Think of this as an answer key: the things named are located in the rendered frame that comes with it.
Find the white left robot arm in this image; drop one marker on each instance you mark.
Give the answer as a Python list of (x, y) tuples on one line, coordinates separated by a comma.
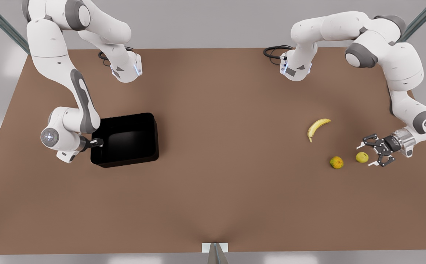
[(400, 62)]

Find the white post foot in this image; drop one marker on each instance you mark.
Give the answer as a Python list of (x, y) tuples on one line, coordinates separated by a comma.
[(205, 248)]

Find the orange-green round fruit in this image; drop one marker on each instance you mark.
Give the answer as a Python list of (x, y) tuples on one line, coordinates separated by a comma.
[(336, 162)]

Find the yellow-green apple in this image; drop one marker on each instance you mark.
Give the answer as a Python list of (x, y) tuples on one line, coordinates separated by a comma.
[(361, 157)]

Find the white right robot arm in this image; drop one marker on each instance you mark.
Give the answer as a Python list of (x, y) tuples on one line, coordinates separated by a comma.
[(49, 55)]

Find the silver frame post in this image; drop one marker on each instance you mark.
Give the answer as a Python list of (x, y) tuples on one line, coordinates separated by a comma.
[(216, 255), (420, 18), (3, 25)]

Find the black storage box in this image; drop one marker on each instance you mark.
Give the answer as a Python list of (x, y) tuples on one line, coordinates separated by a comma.
[(124, 141)]

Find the yellow banana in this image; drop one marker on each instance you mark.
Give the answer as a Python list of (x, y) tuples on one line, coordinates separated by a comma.
[(315, 127)]

